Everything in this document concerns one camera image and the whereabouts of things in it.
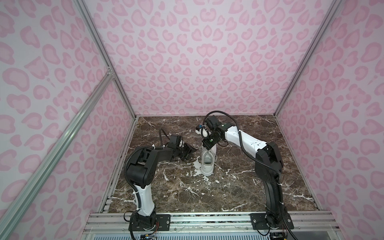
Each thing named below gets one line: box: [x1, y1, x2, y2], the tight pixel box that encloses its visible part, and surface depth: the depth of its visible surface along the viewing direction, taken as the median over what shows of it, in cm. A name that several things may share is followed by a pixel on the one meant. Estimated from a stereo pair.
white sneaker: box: [201, 144, 218, 176], surface depth 90 cm
